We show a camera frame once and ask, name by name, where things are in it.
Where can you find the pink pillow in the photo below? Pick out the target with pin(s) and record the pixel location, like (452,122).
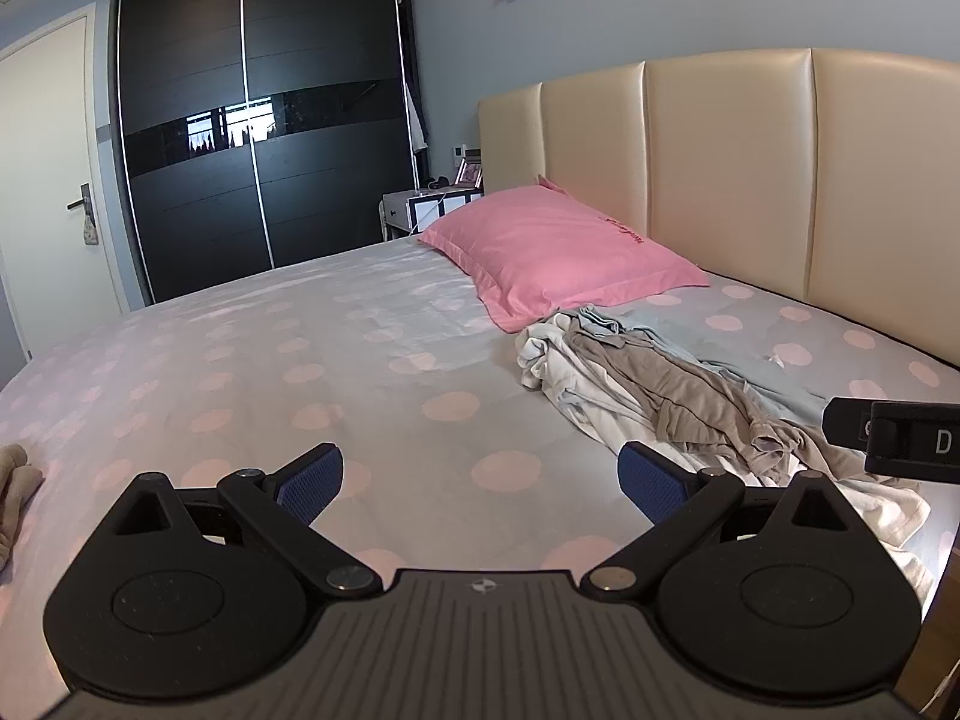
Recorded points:
(555,255)

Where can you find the polka dot bed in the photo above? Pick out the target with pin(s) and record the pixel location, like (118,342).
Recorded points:
(300,330)

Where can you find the beige folded garment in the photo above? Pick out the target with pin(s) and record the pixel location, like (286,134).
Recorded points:
(19,487)

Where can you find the beige padded headboard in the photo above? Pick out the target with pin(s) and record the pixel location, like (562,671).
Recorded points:
(750,165)

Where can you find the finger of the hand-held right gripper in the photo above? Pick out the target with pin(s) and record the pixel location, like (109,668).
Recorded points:
(844,426)

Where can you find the floral hanging pouch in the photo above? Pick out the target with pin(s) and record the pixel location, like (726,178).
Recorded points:
(89,229)

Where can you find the small black object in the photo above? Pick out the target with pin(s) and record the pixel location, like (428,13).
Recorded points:
(439,183)

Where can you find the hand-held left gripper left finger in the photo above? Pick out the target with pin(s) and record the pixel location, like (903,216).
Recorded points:
(311,484)

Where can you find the white nightstand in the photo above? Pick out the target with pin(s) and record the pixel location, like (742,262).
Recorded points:
(401,210)

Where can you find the white door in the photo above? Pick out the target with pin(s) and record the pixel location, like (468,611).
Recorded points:
(45,127)

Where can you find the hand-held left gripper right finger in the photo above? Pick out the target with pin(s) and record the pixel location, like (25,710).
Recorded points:
(652,487)

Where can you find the small photo frame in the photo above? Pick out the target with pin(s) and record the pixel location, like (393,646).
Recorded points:
(471,174)

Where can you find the white crumpled garment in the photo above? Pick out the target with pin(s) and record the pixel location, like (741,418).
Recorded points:
(585,405)

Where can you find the white wall switch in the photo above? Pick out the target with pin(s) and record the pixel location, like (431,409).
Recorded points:
(459,154)

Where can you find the black sliding wardrobe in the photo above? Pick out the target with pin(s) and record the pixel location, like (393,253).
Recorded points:
(187,75)

